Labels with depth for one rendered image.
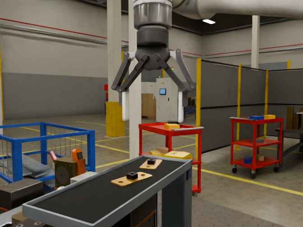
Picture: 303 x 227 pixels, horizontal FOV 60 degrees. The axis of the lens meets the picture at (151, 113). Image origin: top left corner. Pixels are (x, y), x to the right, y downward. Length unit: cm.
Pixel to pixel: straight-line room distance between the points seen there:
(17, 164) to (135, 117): 267
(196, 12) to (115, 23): 748
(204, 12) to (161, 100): 1054
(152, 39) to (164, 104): 1054
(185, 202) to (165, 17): 49
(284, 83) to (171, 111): 482
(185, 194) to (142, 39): 43
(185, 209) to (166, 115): 1033
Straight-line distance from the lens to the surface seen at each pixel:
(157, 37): 60
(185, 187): 76
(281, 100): 798
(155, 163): 64
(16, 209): 89
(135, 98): 473
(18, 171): 254
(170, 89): 1092
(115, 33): 810
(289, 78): 793
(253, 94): 732
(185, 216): 79
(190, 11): 72
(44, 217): 43
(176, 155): 74
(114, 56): 795
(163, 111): 1117
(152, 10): 61
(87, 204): 44
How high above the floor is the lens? 133
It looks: 4 degrees down
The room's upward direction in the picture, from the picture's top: straight up
